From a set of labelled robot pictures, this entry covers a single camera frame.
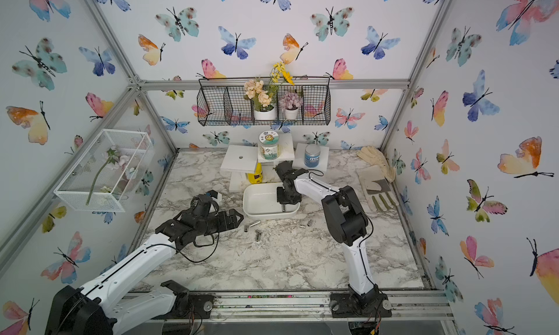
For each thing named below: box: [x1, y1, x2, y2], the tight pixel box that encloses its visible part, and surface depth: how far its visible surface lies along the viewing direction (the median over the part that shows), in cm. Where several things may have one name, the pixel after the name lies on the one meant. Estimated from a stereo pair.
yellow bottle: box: [247, 162, 263, 185], surface depth 103 cm
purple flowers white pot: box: [278, 91, 303, 121], surface depth 92 cm
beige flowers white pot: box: [244, 80, 279, 121], surface depth 84 cm
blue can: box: [304, 143, 321, 169], surface depth 91 cm
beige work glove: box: [356, 145, 396, 183], surface depth 119 cm
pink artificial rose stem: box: [85, 144, 132, 206], surface depth 76 cm
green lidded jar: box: [258, 130, 281, 161], surface depth 84 cm
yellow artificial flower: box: [267, 61, 295, 94], surface depth 85 cm
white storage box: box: [242, 182, 301, 220], surface depth 101 cm
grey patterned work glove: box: [356, 164, 399, 212], surface depth 109 cm
